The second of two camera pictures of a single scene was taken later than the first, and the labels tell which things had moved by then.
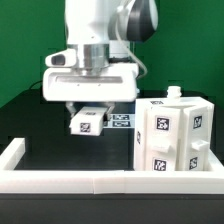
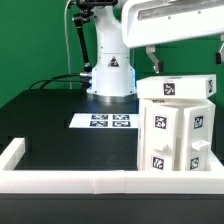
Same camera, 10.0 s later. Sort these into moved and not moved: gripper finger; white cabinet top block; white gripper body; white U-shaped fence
Moved: white gripper body; gripper finger; white cabinet top block
Not moved: white U-shaped fence
